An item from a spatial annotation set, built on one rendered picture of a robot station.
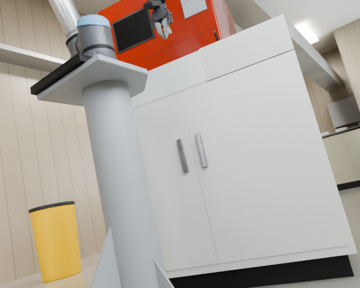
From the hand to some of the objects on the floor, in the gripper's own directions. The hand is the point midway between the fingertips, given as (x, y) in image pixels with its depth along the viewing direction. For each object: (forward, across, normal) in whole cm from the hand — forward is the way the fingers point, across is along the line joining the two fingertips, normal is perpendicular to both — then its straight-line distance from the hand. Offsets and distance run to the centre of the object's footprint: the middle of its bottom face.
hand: (164, 36), depth 145 cm
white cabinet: (+111, -2, -27) cm, 114 cm away
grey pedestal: (+111, +15, +46) cm, 121 cm away
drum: (+110, +167, -85) cm, 218 cm away
